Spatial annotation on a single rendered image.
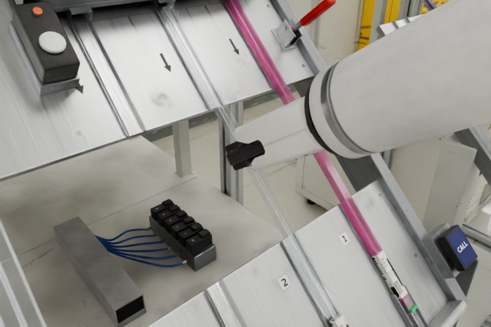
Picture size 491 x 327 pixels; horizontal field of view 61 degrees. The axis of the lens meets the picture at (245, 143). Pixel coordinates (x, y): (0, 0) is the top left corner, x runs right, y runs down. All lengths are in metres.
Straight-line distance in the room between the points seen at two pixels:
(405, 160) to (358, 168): 0.92
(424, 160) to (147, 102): 1.17
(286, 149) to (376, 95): 0.11
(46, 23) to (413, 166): 1.31
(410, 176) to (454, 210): 0.66
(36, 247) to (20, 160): 0.51
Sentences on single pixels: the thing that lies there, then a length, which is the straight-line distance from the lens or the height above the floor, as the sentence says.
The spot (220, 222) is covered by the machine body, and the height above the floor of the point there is 0.62.
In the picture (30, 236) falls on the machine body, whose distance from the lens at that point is 0.97.
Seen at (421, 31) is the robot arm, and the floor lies 1.12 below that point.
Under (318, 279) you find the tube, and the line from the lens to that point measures 0.50.
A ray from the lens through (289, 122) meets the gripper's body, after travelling 0.36.
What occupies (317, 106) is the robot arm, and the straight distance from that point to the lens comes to 0.34.
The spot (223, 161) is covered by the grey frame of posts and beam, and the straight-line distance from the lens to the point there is 0.94.
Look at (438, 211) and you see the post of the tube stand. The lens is 0.94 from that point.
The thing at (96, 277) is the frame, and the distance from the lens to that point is 0.76.
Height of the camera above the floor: 1.18
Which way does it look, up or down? 28 degrees down
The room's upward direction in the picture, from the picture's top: straight up
